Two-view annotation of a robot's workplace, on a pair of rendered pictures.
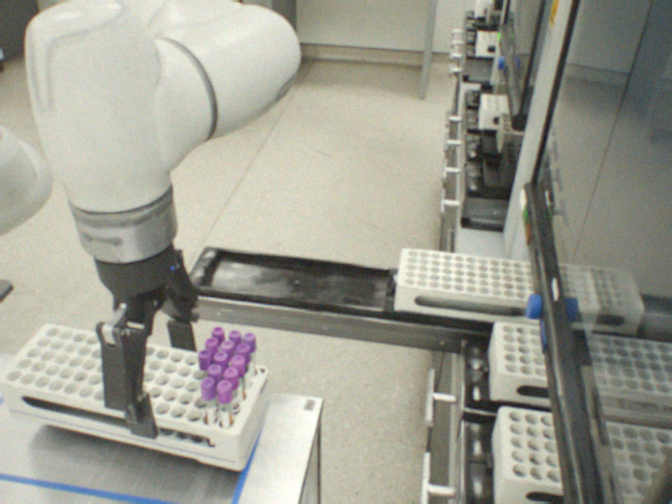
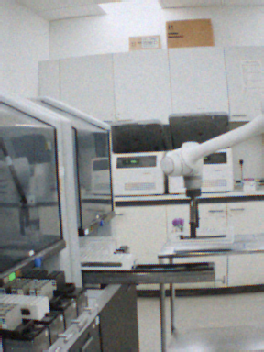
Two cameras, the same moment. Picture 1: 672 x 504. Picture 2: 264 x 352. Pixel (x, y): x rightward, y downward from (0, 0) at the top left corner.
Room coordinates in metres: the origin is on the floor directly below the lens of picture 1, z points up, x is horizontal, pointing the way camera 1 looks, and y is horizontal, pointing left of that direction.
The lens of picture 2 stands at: (2.97, -0.03, 1.31)
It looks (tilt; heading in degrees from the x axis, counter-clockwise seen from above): 3 degrees down; 181
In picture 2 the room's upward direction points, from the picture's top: 3 degrees counter-clockwise
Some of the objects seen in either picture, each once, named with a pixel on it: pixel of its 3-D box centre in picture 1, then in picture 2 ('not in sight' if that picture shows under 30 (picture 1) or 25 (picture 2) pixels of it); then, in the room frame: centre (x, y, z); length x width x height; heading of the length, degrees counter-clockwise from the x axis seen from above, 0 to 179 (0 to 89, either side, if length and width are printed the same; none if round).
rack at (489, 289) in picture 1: (492, 292); (96, 263); (0.73, -0.25, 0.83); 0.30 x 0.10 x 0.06; 81
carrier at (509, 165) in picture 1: (508, 166); (58, 281); (1.12, -0.36, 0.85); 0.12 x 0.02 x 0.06; 171
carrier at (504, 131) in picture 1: (504, 135); (45, 292); (1.27, -0.38, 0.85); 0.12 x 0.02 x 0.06; 172
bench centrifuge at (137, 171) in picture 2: not in sight; (136, 157); (-1.88, -0.09, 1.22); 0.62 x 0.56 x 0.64; 169
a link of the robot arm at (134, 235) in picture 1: (126, 215); (192, 182); (0.47, 0.19, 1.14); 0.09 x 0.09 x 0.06
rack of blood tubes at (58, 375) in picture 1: (138, 392); (203, 236); (0.48, 0.23, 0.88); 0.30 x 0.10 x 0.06; 77
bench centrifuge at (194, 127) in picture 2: not in sight; (201, 151); (-1.78, 0.49, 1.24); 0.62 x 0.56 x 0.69; 171
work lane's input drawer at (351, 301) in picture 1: (376, 304); (139, 275); (0.76, -0.07, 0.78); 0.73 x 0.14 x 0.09; 81
